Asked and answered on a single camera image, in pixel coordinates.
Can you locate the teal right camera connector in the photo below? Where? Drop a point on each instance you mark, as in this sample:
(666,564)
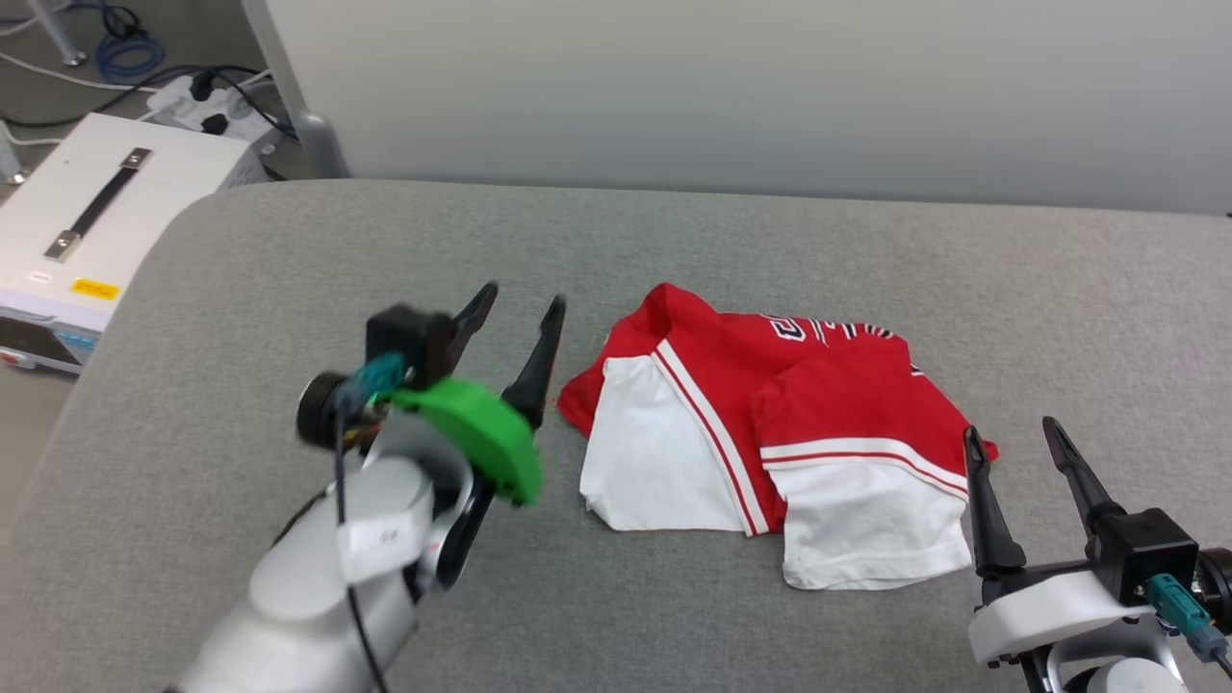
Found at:
(1182,611)

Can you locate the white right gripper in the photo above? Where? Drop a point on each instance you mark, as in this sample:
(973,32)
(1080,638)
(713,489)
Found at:
(1049,616)

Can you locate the black round right gripper motor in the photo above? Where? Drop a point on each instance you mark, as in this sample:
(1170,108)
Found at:
(1218,582)

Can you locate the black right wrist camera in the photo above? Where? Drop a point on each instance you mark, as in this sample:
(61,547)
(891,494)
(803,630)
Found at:
(1145,544)

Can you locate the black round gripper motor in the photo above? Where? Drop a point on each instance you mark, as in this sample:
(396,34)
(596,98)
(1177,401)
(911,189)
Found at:
(320,412)
(1218,582)

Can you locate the white power strip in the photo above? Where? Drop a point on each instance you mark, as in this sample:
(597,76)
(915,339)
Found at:
(241,111)

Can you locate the slanted grey metal leg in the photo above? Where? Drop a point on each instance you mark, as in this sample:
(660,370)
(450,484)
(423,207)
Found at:
(58,34)

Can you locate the grey metal partition post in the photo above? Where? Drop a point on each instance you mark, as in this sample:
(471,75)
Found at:
(322,144)

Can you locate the white equipment box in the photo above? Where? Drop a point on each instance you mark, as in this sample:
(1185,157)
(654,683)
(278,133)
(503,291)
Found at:
(144,192)

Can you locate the upright grey metal leg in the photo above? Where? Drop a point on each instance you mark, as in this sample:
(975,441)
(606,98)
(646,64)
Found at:
(10,159)

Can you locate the black power plug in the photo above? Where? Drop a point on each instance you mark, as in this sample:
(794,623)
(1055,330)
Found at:
(202,87)
(214,124)

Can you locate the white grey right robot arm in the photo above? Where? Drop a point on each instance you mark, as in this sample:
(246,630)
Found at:
(1121,680)

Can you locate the black round left gripper motor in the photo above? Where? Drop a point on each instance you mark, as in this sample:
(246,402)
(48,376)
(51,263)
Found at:
(320,412)

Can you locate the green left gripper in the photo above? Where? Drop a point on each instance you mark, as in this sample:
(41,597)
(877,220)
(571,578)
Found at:
(481,438)

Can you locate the teal camera connector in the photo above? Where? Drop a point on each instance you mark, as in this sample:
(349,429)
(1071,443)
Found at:
(1182,611)
(380,373)

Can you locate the red and white garment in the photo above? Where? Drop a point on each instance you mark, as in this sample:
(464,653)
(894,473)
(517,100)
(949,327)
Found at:
(828,385)

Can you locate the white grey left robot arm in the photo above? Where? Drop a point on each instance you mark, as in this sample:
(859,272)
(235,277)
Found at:
(308,597)

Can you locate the yellow warning label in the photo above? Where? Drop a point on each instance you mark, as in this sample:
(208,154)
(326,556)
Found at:
(95,289)

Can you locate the teal left camera connector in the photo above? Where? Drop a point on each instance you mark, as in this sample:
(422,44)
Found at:
(380,373)

